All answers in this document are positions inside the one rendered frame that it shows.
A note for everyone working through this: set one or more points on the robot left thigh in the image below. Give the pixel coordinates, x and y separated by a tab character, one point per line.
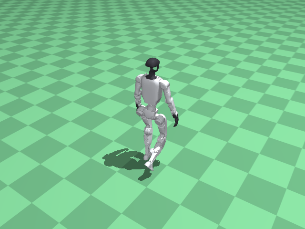
148	122

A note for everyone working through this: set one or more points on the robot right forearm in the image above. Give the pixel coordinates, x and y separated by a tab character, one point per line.
172	107

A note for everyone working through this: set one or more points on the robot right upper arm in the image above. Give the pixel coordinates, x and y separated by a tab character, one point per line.
165	85

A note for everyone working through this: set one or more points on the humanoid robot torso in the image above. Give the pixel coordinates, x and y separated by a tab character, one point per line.
151	93

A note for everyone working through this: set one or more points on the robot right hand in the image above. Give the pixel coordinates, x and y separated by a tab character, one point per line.
176	119

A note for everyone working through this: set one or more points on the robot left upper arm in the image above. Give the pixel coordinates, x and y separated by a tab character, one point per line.
138	92

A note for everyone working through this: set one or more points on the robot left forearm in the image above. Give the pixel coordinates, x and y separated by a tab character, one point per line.
137	100

